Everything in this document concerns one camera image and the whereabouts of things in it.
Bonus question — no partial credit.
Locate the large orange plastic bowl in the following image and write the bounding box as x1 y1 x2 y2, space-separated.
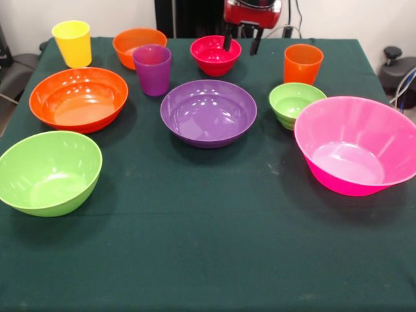
29 66 129 135

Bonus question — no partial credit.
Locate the orange plastic cup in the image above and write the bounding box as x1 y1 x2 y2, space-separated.
283 44 325 86

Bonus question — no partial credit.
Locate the purple plastic bowl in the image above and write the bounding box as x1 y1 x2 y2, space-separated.
159 79 258 150

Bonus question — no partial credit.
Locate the white and blue cable bundle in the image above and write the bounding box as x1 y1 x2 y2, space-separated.
389 70 416 111

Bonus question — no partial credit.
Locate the large green plastic bowl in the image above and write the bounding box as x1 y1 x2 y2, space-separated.
0 130 103 218

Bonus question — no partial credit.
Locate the small orange plastic bowl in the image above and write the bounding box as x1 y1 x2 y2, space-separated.
112 27 168 71

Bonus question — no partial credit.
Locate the large pink plastic bowl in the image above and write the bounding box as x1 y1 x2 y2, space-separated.
293 96 416 198

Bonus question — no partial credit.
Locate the small green plastic bowl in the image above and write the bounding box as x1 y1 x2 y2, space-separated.
268 82 328 131

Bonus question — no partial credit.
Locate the dark green tablecloth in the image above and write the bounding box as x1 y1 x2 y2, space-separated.
0 36 416 312

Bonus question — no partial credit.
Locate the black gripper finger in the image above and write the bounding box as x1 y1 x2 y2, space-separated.
249 28 263 56
223 26 234 52

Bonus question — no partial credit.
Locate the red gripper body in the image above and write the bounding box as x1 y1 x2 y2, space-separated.
223 0 282 30

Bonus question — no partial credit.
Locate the black hanging cable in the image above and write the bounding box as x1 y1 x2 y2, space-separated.
293 0 306 27

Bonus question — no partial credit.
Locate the small red plastic bowl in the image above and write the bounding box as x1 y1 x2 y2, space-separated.
190 35 242 77

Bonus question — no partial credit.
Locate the purple plastic cup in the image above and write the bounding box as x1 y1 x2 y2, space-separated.
131 44 172 98

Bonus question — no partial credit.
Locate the yellow plastic cup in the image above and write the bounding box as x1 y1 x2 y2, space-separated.
51 19 93 69

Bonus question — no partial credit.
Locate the grey office chair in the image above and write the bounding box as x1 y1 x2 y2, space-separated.
0 21 49 105

